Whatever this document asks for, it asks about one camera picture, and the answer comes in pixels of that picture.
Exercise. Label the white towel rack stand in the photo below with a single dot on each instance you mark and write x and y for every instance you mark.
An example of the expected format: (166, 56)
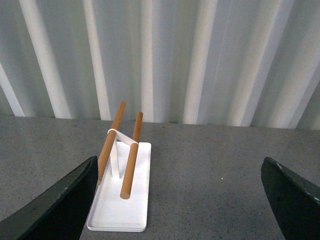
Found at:
(120, 203)

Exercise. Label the left wooden rack rod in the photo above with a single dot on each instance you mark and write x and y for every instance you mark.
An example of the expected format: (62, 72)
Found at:
(108, 144)

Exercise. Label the right wooden rack rod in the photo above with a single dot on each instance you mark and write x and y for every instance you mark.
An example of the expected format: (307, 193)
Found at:
(126, 188)

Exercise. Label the wooden rack rod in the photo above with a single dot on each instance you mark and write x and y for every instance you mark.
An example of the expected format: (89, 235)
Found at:
(108, 144)
(126, 188)

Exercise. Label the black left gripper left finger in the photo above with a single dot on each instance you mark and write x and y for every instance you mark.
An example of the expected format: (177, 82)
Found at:
(60, 212)

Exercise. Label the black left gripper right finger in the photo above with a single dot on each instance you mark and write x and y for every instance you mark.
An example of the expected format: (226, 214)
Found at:
(295, 201)

